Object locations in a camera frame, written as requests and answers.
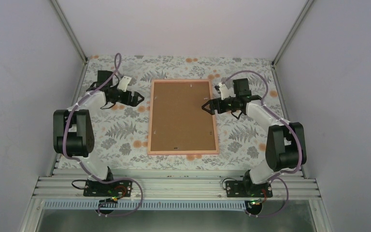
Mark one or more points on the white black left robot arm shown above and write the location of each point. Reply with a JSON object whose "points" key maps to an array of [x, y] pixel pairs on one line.
{"points": [[73, 135]]}

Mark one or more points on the aluminium enclosure corner post right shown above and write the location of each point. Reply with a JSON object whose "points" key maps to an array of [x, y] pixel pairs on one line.
{"points": [[299, 20]]}

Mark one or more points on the perforated grey cable tray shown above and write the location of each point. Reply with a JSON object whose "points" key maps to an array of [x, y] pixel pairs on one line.
{"points": [[86, 204]]}

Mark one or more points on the brown cardboard backing board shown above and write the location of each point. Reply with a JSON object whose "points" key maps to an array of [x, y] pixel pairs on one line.
{"points": [[182, 115]]}

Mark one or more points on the aluminium enclosure corner post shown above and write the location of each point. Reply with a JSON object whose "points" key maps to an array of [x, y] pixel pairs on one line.
{"points": [[64, 21], [299, 20]]}

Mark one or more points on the aluminium enclosure corner post left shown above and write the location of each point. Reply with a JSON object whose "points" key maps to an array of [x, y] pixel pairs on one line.
{"points": [[64, 21]]}

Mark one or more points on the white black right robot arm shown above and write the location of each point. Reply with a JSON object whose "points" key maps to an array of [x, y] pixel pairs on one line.
{"points": [[284, 148]]}

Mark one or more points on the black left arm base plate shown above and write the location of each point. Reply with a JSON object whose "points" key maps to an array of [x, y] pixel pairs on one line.
{"points": [[116, 189]]}

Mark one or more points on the pink wooden picture frame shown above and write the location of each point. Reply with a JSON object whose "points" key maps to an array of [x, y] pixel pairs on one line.
{"points": [[149, 128]]}

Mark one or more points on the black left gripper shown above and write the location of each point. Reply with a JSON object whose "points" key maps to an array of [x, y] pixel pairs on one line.
{"points": [[133, 103]]}

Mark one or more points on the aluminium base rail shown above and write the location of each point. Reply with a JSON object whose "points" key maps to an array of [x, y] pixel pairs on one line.
{"points": [[187, 188]]}

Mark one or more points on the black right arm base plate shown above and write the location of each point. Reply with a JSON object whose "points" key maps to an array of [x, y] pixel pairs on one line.
{"points": [[240, 189]]}

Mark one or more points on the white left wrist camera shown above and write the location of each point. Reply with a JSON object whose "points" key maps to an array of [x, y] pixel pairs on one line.
{"points": [[123, 83]]}

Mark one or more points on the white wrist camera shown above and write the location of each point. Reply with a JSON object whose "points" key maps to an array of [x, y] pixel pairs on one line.
{"points": [[123, 83], [222, 90]]}

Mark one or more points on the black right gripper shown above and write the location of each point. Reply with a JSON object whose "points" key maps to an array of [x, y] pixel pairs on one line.
{"points": [[213, 103]]}

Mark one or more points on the floral patterned table mat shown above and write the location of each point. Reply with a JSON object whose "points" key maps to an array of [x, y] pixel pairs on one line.
{"points": [[121, 132]]}

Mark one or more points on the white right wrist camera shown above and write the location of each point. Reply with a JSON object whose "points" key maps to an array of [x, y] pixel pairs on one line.
{"points": [[222, 90]]}

